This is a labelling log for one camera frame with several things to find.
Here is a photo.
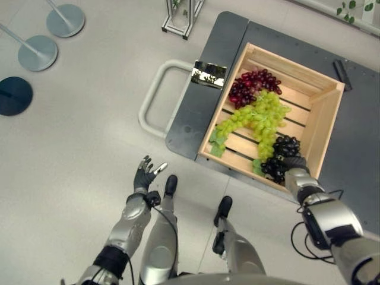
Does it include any dark grey platform cart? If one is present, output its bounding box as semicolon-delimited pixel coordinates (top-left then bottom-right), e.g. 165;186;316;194
164;11;380;235

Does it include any red grape bunch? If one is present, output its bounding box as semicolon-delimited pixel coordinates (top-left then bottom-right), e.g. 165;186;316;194
227;68;283;110

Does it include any right silver robot leg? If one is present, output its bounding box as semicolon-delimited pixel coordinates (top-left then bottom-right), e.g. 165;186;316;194
212;195;267;276

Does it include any black grape bunch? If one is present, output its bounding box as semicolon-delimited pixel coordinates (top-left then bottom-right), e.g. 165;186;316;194
259;134;302;185

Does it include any black rectangular device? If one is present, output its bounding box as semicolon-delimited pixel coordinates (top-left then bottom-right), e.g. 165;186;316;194
332;59;353;91

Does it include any wooden slatted crate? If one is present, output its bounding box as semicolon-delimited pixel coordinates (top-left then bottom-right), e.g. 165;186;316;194
198;42;346;194

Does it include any left silver robot leg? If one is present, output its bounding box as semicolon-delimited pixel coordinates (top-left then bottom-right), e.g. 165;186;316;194
138;175;179;285

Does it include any grey cart push handle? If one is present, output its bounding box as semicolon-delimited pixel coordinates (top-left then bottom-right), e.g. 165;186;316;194
138;59;195;140

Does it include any shiny reflective label plate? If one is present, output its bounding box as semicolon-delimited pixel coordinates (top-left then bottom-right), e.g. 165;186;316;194
191;60;228;89

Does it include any green grape bunch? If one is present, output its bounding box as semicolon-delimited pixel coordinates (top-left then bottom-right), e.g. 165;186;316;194
208;90;292;176

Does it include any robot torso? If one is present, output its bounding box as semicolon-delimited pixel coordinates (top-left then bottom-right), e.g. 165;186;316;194
160;273;300;285

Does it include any silver robot leg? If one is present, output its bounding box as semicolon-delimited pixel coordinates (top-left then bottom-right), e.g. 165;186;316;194
212;195;267;276
138;175;179;285

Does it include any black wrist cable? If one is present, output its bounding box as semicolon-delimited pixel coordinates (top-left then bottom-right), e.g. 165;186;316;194
290;189;345;265
143;191;179;285

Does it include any white metal frame stand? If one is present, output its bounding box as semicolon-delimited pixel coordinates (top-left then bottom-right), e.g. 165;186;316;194
161;0;205;40

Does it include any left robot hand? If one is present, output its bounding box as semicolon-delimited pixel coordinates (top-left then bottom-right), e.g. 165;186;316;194
133;156;169;195

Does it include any grey round stanchion base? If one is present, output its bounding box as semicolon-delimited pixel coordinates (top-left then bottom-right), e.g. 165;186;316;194
0;23;59;72
46;0;86;39

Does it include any dark blue round stanchion base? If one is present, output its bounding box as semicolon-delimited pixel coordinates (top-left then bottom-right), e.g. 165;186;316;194
0;76;34;117

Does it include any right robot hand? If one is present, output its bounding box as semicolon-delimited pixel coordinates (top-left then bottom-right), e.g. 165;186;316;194
281;156;308;172

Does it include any green plant vine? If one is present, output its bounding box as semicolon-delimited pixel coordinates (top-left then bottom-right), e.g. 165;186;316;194
336;0;375;24

